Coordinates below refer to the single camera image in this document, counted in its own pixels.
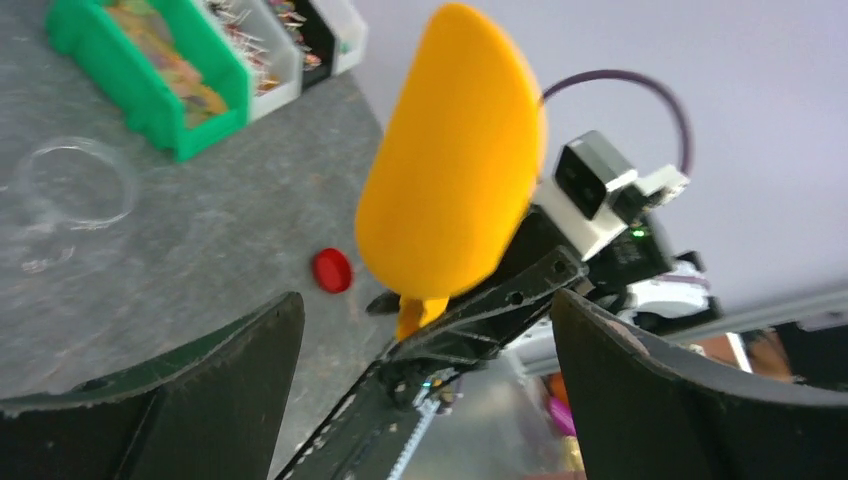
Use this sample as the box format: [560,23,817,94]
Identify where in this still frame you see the white bin with colourful candies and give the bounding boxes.
[312,0,369,76]

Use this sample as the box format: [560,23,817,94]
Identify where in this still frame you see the clear plastic jar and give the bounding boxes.
[1,136,140,277]

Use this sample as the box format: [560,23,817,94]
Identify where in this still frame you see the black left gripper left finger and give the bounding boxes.
[1,292,305,479]

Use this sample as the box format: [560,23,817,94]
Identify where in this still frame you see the black bin with swirl candies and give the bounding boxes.
[267,0,336,91]

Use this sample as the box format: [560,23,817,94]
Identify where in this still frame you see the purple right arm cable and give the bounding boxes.
[540,68,696,178]

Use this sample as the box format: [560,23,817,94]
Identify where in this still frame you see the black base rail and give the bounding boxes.
[277,345,485,480]

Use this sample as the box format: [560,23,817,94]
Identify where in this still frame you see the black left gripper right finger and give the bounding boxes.
[551,289,847,479]

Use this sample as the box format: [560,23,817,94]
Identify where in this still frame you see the red jar lid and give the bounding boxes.
[310,248,353,294]

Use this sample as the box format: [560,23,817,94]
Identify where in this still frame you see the green plastic candy bin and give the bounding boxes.
[45,1,252,161]

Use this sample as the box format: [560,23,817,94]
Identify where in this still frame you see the white bin with lollipops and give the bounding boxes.
[199,0,303,121]

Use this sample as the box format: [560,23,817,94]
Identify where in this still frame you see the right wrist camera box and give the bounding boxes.
[533,131,689,261]

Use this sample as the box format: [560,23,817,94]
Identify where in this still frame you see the yellow plastic scoop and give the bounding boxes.
[355,3,547,340]

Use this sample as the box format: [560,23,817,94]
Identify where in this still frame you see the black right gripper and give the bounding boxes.
[384,206,674,363]

